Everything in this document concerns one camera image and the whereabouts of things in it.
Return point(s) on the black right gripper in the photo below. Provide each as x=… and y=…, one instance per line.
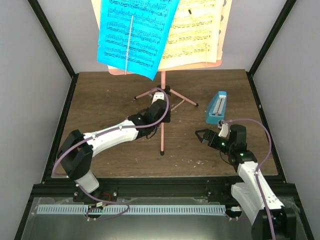
x=208, y=133

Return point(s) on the blue metronome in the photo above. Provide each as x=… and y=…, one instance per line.
x=210, y=117

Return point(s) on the sheet music pages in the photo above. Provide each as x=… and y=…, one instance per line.
x=194, y=34

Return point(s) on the teal paper strip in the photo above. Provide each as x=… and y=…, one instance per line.
x=133, y=34

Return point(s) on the pink music stand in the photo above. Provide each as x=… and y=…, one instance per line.
x=223, y=27

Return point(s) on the clear plastic metronome cover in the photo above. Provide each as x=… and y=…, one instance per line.
x=219, y=105

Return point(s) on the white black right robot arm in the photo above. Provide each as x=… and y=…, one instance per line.
x=269, y=218

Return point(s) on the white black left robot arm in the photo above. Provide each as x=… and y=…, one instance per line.
x=77, y=151

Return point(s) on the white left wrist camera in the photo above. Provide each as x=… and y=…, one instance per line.
x=158, y=96

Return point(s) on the black right frame post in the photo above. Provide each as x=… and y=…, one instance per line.
x=280, y=20

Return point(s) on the black frame post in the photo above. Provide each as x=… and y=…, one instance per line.
x=38, y=11
x=280, y=20

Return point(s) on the light blue slotted cable duct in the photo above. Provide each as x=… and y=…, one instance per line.
x=78, y=209

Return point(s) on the black left frame post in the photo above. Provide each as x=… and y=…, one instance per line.
x=38, y=11

